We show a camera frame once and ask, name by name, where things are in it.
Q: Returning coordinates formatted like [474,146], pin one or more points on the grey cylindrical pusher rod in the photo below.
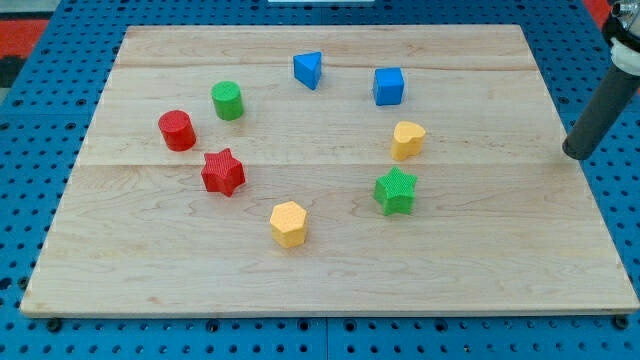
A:
[608,101]

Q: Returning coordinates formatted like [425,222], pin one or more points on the blue triangle block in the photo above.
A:
[308,69]

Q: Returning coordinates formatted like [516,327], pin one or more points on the blue cube block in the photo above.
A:
[388,86]

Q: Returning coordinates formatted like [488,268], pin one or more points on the wooden board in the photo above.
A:
[503,222]

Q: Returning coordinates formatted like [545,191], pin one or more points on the yellow hexagon block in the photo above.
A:
[288,223]

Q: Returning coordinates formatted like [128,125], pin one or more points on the green star block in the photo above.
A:
[395,192]

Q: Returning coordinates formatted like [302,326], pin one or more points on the red cylinder block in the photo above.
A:
[177,130]

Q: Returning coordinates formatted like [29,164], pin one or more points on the yellow heart block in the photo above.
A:
[407,140]

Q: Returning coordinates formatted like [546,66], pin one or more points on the green cylinder block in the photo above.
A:
[227,100]

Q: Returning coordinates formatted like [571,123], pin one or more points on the red star block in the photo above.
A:
[222,172]

